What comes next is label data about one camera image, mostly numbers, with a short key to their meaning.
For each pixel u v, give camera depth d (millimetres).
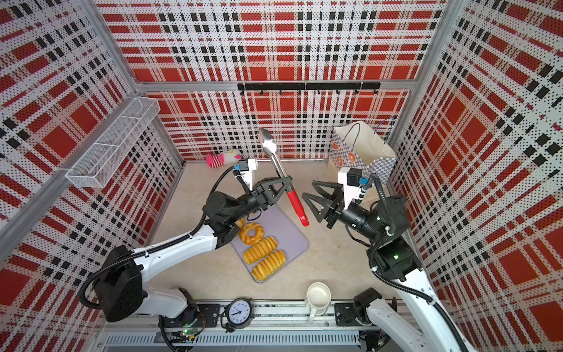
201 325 714
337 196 545
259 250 858
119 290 413
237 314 718
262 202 556
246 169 566
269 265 819
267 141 545
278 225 977
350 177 449
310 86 889
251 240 890
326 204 472
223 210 518
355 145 853
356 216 486
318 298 782
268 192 567
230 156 1150
